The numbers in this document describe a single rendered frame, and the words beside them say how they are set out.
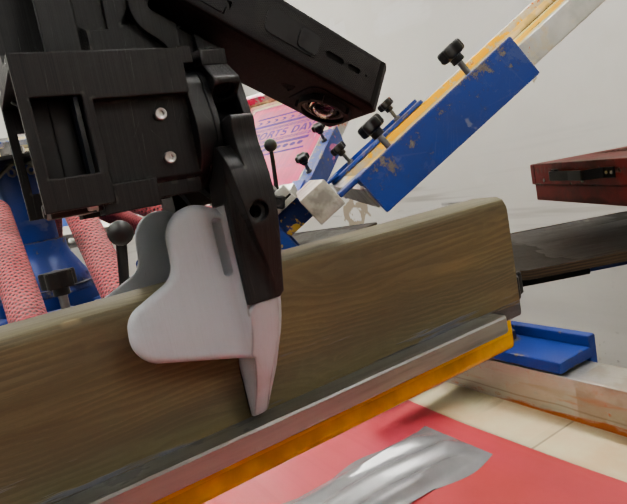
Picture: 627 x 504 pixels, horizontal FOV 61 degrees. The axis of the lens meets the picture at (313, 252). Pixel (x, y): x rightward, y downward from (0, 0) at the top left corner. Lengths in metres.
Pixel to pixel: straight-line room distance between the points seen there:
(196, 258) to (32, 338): 0.06
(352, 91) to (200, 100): 0.08
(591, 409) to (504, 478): 0.09
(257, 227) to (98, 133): 0.06
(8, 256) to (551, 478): 0.76
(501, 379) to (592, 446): 0.10
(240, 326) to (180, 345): 0.02
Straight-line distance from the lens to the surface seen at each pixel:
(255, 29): 0.24
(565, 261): 1.03
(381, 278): 0.28
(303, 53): 0.25
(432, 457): 0.43
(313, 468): 0.45
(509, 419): 0.48
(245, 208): 0.20
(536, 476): 0.41
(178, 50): 0.22
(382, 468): 0.41
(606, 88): 2.39
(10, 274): 0.88
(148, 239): 0.26
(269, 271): 0.21
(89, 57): 0.21
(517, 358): 0.48
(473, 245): 0.32
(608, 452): 0.44
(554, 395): 0.48
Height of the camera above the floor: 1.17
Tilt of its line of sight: 8 degrees down
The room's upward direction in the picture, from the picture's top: 11 degrees counter-clockwise
